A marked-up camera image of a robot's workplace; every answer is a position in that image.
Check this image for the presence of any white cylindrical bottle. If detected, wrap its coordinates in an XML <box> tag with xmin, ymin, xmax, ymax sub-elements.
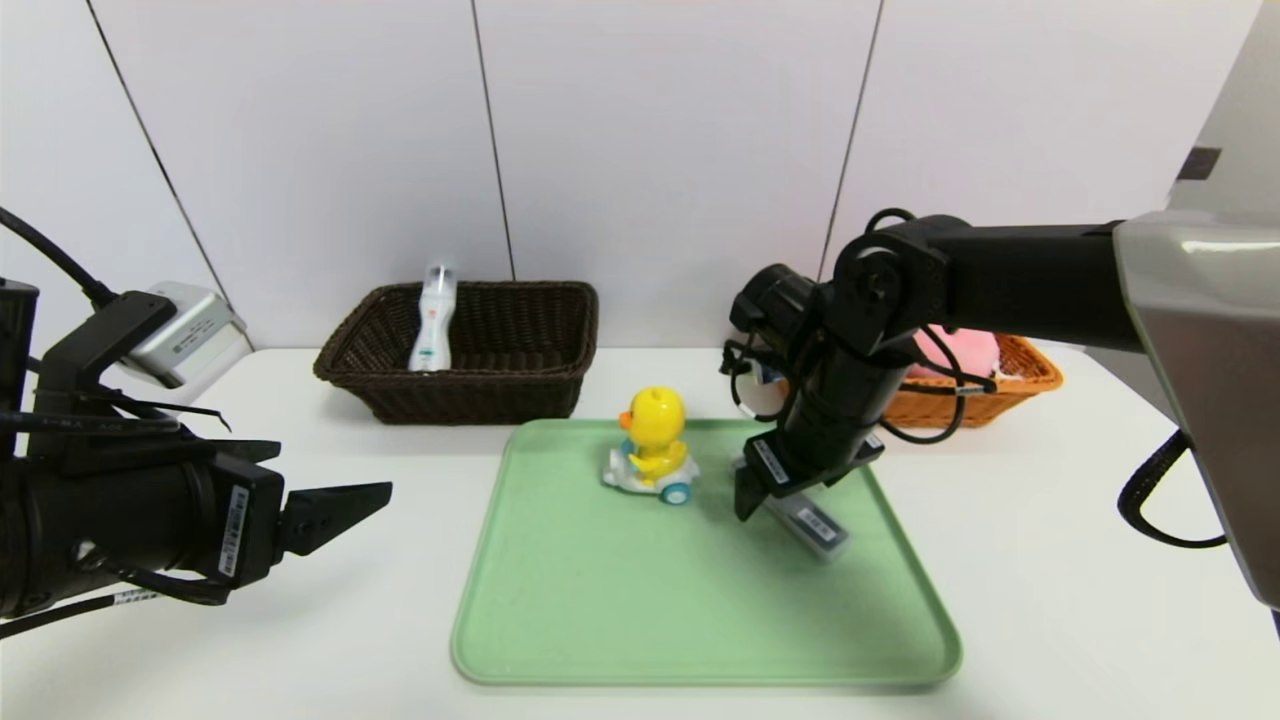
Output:
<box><xmin>407</xmin><ymin>263</ymin><xmax>459</xmax><ymax>373</ymax></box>

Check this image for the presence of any black right camera cable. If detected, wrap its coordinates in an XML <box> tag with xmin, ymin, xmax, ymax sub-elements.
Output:
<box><xmin>720</xmin><ymin>335</ymin><xmax>801</xmax><ymax>421</ymax></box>

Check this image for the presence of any green plastic tray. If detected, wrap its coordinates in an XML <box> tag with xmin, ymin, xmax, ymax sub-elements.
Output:
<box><xmin>450</xmin><ymin>417</ymin><xmax>963</xmax><ymax>689</ymax></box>

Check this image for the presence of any yellow duck scooter toy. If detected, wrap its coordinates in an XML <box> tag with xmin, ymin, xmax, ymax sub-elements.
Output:
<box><xmin>600</xmin><ymin>387</ymin><xmax>701</xmax><ymax>506</ymax></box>

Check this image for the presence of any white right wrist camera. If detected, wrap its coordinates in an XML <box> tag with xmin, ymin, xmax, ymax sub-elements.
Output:
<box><xmin>742</xmin><ymin>372</ymin><xmax>793</xmax><ymax>419</ymax></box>

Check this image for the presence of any black camera cable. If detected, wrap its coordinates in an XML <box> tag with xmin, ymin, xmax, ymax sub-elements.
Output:
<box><xmin>720</xmin><ymin>335</ymin><xmax>801</xmax><ymax>421</ymax></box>
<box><xmin>0</xmin><ymin>207</ymin><xmax>119</xmax><ymax>306</ymax></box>

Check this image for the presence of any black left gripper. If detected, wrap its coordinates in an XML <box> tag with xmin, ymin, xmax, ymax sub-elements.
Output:
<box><xmin>20</xmin><ymin>449</ymin><xmax>393</xmax><ymax>613</ymax></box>

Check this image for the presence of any orange wicker basket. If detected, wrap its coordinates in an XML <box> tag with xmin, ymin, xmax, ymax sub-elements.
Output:
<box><xmin>880</xmin><ymin>333</ymin><xmax>1064</xmax><ymax>429</ymax></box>

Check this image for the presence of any grey pencil lead case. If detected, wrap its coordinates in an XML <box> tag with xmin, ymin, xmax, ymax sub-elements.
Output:
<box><xmin>735</xmin><ymin>455</ymin><xmax>851</xmax><ymax>564</ymax></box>

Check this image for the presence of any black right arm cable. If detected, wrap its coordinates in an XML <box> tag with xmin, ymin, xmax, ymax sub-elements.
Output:
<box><xmin>1118</xmin><ymin>430</ymin><xmax>1229</xmax><ymax>549</ymax></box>

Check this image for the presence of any dark brown wicker basket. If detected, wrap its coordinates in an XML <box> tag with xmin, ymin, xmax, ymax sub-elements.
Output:
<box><xmin>312</xmin><ymin>280</ymin><xmax>599</xmax><ymax>426</ymax></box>

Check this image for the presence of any pink plush peach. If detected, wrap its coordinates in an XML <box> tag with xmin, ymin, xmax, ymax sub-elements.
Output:
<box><xmin>905</xmin><ymin>328</ymin><xmax>1001</xmax><ymax>381</ymax></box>

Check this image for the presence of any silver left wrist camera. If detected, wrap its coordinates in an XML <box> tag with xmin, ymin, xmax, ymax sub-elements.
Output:
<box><xmin>125</xmin><ymin>282</ymin><xmax>249</xmax><ymax>389</ymax></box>

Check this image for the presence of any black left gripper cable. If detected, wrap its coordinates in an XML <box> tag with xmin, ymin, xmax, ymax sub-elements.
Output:
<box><xmin>0</xmin><ymin>560</ymin><xmax>236</xmax><ymax>641</ymax></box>

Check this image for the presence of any black left camera cable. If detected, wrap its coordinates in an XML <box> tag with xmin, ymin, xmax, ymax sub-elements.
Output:
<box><xmin>0</xmin><ymin>207</ymin><xmax>119</xmax><ymax>306</ymax></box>

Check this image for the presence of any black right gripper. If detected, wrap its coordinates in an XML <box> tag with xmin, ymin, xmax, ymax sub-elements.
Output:
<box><xmin>733</xmin><ymin>351</ymin><xmax>885</xmax><ymax>522</ymax></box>

